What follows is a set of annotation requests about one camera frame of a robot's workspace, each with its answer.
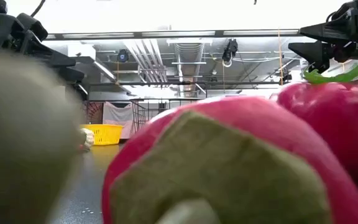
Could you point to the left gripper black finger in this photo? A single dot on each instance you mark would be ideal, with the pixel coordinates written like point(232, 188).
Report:
point(71, 76)
point(54, 60)

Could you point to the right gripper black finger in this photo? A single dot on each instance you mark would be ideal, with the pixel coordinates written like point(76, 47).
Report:
point(328, 32)
point(315, 53)

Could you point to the red tomato with green calyx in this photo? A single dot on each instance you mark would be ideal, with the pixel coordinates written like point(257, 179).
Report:
point(337, 124)

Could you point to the white ceiling unit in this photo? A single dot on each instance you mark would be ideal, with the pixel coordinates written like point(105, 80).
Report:
point(81, 51)

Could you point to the black ceiling speaker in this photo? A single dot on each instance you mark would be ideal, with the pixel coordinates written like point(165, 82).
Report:
point(122, 56)

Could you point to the white hanging cloth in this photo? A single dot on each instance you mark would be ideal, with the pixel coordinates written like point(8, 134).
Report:
point(117, 118)

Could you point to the whitish knobbly vegetable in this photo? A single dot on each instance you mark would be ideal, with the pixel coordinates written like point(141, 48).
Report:
point(89, 138)

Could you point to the yellow plastic basket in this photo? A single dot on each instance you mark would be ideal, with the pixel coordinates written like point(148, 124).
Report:
point(107, 134)

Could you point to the blurred olive grey object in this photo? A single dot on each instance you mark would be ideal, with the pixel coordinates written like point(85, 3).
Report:
point(20, 140)

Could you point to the black hanging ceiling device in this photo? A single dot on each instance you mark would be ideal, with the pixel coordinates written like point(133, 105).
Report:
point(230, 49)

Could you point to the long red pepper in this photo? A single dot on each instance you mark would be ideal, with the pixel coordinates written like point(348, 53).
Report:
point(259, 118)

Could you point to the red round wall decoration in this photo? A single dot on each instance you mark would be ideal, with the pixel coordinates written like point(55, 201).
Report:
point(94, 112)

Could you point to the black rig frame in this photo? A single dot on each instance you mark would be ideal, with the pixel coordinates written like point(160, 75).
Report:
point(219, 33)

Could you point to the silver ceiling duct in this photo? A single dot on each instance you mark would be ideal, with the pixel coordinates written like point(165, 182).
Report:
point(189, 53)

